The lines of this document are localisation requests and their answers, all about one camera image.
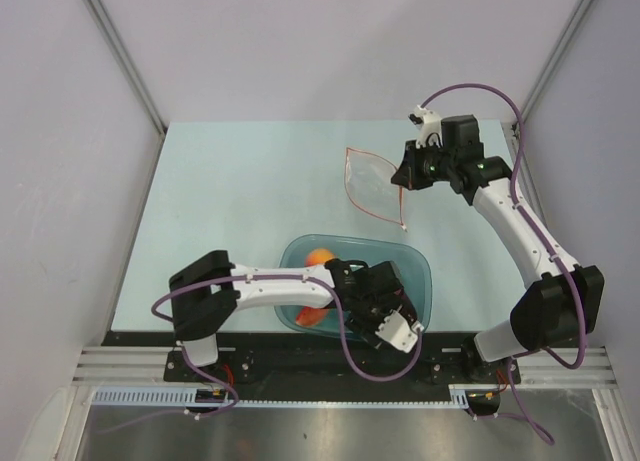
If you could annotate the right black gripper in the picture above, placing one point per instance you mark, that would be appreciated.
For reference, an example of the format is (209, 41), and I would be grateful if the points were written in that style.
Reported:
(408, 173)

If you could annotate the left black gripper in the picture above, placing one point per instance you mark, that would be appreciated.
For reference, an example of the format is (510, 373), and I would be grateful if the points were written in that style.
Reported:
(367, 330)

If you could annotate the clear orange zip top bag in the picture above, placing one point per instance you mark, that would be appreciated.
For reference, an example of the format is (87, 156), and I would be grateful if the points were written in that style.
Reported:
(368, 187)

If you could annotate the toy watermelon slice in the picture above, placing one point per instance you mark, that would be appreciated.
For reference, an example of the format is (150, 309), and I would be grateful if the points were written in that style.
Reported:
(310, 317)

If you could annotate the blue transparent plastic tub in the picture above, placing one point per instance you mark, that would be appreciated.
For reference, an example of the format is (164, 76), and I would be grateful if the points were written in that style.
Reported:
(412, 268)

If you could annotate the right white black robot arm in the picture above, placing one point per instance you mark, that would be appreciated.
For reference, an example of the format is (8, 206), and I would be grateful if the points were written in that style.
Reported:
(562, 297)

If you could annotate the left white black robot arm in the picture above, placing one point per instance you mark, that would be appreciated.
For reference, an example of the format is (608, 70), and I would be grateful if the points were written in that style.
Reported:
(210, 290)

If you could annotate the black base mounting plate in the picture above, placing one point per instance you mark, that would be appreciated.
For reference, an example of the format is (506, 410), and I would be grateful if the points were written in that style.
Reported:
(383, 372)

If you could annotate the orange toy peach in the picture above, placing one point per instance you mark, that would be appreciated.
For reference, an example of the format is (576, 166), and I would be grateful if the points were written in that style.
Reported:
(319, 256)

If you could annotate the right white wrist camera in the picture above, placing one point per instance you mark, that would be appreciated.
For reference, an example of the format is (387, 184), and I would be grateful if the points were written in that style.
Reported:
(428, 124)

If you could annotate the white slotted cable duct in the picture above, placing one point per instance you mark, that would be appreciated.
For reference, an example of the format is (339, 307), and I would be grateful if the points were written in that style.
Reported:
(193, 397)

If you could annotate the right aluminium corner post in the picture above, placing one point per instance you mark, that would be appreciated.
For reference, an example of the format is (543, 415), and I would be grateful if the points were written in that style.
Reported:
(558, 53)

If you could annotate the aluminium corner post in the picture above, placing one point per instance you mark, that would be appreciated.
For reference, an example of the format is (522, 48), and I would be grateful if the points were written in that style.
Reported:
(114, 41)
(558, 53)

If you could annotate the left aluminium corner post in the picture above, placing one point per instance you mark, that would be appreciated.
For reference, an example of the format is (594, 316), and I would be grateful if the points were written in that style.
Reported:
(114, 41)

